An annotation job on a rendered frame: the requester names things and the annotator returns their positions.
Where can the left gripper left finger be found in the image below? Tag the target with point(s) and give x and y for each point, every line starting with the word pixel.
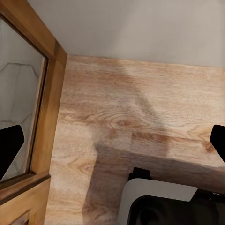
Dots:
pixel 11 140

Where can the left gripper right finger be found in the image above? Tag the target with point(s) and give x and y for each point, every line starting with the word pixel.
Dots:
pixel 217 139

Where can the door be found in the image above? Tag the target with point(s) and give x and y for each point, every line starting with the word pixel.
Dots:
pixel 32 71

